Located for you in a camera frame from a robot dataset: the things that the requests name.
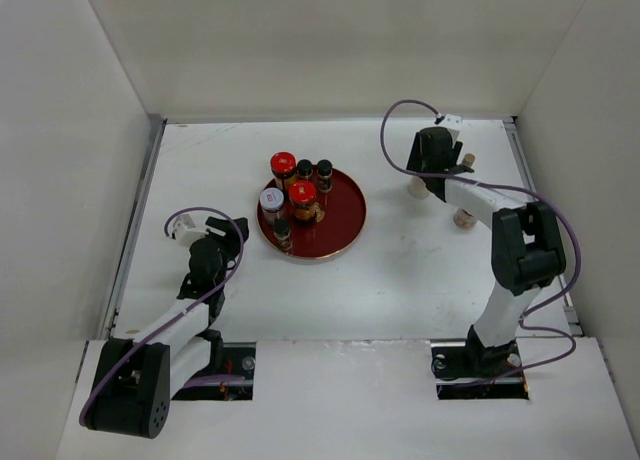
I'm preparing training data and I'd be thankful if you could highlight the black-cap white bottle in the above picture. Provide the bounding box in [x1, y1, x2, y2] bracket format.
[407, 176, 430, 199]

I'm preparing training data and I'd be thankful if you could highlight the red-lid amber sauce bottle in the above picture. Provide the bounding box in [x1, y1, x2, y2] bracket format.
[288, 180, 317, 224]

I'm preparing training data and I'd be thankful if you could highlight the large red-lid sauce jar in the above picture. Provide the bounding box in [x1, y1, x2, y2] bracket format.
[270, 151, 297, 193]

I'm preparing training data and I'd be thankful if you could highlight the small black-cap spice bottle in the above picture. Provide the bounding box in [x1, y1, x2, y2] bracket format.
[296, 159, 313, 182]

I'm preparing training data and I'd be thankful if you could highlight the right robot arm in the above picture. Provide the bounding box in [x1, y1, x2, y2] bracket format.
[406, 127, 566, 381]

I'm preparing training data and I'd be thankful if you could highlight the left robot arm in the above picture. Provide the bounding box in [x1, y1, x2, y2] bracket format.
[79, 208, 251, 439]

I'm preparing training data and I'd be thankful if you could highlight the gold-cap yellow oil bottle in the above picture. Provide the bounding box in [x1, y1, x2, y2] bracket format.
[461, 153, 476, 168]

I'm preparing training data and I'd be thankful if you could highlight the white-lid pink jar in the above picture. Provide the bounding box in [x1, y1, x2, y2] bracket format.
[453, 208, 477, 229]

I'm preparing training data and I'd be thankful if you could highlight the red round lacquer tray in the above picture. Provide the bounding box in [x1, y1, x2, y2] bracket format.
[256, 164, 367, 260]

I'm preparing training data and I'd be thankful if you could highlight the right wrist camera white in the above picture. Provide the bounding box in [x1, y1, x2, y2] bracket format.
[434, 114, 463, 142]

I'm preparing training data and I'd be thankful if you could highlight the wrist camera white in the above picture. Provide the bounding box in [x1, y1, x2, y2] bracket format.
[166, 213, 206, 248]
[434, 114, 463, 142]

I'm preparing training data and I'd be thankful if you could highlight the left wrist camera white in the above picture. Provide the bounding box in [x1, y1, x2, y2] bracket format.
[166, 213, 206, 248]

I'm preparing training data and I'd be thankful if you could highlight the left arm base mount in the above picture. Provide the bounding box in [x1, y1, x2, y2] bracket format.
[169, 329, 256, 401]

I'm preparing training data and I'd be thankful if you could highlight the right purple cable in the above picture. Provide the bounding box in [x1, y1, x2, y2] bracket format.
[379, 99, 584, 386]

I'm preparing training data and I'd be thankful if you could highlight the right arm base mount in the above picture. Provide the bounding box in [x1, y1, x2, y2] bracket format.
[431, 340, 529, 400]

